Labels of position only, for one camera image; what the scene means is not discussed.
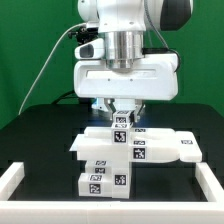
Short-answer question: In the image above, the white chair seat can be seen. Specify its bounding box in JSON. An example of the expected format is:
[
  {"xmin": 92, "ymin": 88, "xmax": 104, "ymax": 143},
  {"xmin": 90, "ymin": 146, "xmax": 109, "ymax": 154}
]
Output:
[{"xmin": 112, "ymin": 161, "xmax": 132, "ymax": 199}]

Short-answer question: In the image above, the white marker base plate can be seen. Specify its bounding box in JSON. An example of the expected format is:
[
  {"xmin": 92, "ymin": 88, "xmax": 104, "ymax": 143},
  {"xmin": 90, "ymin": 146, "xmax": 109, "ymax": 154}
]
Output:
[{"xmin": 69, "ymin": 134, "xmax": 84, "ymax": 151}]

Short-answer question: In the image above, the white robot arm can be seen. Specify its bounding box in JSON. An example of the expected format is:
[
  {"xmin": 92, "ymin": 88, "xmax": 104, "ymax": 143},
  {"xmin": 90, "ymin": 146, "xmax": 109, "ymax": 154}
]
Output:
[{"xmin": 74, "ymin": 0, "xmax": 193, "ymax": 118}]

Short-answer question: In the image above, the black base cable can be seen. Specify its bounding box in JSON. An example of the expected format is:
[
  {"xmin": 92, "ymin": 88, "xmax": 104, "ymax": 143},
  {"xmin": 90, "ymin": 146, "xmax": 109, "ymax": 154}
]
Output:
[{"xmin": 52, "ymin": 91, "xmax": 76, "ymax": 105}]

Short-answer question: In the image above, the white rear camera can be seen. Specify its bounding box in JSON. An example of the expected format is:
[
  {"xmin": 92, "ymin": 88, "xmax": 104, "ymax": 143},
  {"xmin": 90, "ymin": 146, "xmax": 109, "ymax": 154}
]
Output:
[{"xmin": 86, "ymin": 22, "xmax": 99, "ymax": 32}]

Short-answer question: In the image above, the white camera cable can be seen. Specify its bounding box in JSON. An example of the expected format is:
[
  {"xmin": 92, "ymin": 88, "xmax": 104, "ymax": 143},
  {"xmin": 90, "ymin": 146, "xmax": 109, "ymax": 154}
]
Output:
[{"xmin": 18, "ymin": 22, "xmax": 87, "ymax": 116}]

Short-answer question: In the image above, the white U-shaped fence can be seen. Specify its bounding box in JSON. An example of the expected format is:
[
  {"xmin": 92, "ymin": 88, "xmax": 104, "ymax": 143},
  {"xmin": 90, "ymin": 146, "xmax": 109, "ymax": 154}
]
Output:
[{"xmin": 0, "ymin": 162, "xmax": 224, "ymax": 224}]

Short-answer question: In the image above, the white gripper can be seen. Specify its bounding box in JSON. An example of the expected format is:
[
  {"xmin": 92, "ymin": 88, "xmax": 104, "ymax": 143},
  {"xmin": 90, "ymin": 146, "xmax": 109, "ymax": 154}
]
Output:
[{"xmin": 74, "ymin": 53, "xmax": 178, "ymax": 122}]

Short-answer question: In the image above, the white tagged cube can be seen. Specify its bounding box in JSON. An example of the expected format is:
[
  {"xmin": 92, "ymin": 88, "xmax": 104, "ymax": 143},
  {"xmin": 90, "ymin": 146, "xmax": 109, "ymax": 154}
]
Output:
[
  {"xmin": 112, "ymin": 123, "xmax": 130, "ymax": 144},
  {"xmin": 113, "ymin": 110, "xmax": 131, "ymax": 123}
]

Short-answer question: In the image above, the black camera stand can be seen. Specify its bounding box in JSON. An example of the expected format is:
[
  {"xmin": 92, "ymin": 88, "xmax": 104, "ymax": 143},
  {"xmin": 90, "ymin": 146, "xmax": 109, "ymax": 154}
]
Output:
[{"xmin": 68, "ymin": 26, "xmax": 98, "ymax": 45}]

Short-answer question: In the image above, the white chair back frame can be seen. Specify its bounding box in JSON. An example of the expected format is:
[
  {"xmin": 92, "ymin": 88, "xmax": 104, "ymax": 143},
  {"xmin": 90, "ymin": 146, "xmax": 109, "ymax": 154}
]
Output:
[{"xmin": 76, "ymin": 127, "xmax": 202, "ymax": 163}]

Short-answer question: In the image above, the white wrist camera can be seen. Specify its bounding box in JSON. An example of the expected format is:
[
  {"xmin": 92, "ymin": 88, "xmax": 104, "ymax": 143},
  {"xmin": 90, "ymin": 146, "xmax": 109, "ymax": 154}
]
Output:
[{"xmin": 75, "ymin": 38, "xmax": 105, "ymax": 60}]

